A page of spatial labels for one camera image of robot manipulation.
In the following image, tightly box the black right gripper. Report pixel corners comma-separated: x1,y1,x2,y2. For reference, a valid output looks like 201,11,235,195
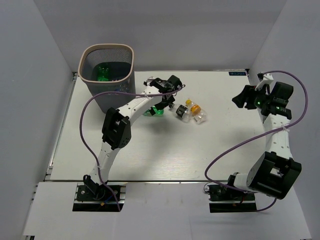
232,84,273,110

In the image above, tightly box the green soda bottle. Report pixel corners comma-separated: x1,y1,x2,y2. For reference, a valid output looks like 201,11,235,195
96,64,110,82
143,106,164,117

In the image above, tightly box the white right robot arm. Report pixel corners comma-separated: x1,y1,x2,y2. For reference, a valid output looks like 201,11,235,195
225,80,302,200

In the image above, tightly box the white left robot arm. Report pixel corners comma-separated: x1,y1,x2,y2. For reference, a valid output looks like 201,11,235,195
79,75,184,200

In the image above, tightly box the grey ribbed waste bin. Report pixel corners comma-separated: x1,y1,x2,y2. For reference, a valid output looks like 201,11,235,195
78,43,136,113

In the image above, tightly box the clear bottle black label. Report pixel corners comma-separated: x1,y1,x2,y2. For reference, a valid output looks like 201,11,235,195
169,103,191,123

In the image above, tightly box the small clear bottle orange cap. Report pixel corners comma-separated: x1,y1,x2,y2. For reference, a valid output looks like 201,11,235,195
190,104,208,124

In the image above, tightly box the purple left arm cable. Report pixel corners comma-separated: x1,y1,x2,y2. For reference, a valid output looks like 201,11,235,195
79,84,186,212

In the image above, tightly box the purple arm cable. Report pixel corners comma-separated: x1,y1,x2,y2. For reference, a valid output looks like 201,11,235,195
79,84,186,212
204,70,309,213

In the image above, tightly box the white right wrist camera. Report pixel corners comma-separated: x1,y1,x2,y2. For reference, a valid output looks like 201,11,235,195
255,72,274,91

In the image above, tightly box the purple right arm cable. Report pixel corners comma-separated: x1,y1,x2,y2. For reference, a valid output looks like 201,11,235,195
204,70,309,213

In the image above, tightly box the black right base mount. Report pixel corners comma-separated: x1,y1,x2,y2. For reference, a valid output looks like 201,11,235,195
203,182,257,214

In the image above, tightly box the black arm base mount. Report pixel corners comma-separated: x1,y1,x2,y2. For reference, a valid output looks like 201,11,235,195
72,174,126,213

